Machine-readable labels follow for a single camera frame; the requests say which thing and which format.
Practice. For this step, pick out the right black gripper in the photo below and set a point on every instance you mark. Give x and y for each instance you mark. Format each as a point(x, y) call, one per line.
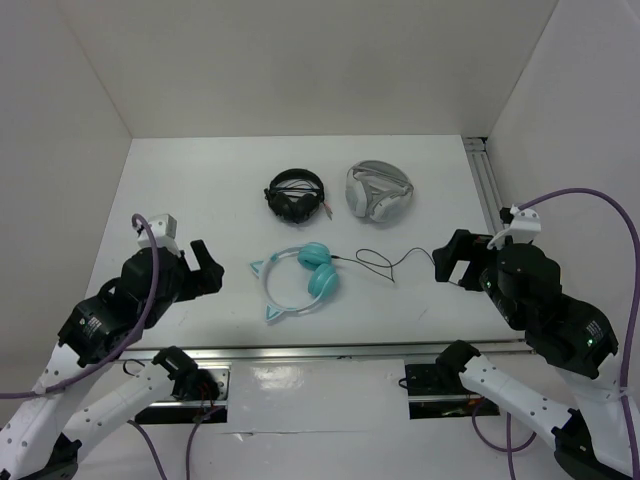
point(463, 244)

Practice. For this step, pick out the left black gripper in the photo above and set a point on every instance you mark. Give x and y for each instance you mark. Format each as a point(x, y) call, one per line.
point(208, 279)

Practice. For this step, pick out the teal cat ear headphones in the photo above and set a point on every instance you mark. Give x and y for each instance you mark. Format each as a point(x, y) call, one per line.
point(296, 280)

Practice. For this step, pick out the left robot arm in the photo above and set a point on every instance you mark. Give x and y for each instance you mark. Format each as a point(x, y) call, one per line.
point(51, 433)

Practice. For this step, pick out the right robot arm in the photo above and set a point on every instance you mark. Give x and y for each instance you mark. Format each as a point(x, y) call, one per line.
point(591, 440)

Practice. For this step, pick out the white grey headphones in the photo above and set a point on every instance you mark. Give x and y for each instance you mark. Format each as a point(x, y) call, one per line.
point(377, 191)

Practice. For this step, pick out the black headphones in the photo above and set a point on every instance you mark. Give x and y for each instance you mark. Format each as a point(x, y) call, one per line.
point(295, 195)

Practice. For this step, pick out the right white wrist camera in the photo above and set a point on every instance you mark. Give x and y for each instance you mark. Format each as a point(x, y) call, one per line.
point(520, 226)

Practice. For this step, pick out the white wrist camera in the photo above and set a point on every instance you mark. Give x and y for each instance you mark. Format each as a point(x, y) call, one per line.
point(164, 229)
point(520, 226)

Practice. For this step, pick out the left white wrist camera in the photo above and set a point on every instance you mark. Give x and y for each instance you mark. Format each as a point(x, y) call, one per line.
point(164, 229)

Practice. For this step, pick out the right side aluminium rail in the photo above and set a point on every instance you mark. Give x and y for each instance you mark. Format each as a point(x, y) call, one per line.
point(485, 181)

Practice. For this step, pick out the aluminium rail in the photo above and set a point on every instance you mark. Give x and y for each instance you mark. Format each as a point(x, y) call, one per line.
point(314, 352)
point(485, 181)

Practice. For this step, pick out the front aluminium rail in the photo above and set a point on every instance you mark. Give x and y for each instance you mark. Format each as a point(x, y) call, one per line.
point(314, 352)

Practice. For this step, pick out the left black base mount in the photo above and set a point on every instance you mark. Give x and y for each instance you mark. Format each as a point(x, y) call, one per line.
point(203, 399)

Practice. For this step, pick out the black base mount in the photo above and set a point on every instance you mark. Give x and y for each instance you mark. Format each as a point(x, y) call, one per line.
point(430, 398)
point(203, 399)

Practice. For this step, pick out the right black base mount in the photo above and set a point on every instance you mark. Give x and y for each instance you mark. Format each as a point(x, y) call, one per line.
point(430, 398)

